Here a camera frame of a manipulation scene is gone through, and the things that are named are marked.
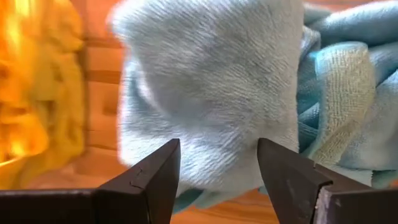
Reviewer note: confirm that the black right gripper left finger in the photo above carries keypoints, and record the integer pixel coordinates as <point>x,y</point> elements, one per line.
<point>149,193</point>

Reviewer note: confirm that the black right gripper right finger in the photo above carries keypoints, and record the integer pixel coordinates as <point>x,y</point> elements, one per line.
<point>292,193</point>

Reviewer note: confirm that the dark teal microfiber towel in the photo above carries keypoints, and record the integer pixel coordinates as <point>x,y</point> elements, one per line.
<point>306,93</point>

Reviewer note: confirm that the light blue microfiber towel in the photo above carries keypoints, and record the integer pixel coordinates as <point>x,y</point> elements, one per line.
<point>385,124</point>
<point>211,77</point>

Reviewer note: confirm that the yellow microfiber towel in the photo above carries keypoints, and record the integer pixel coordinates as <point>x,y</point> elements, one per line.
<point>37,93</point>

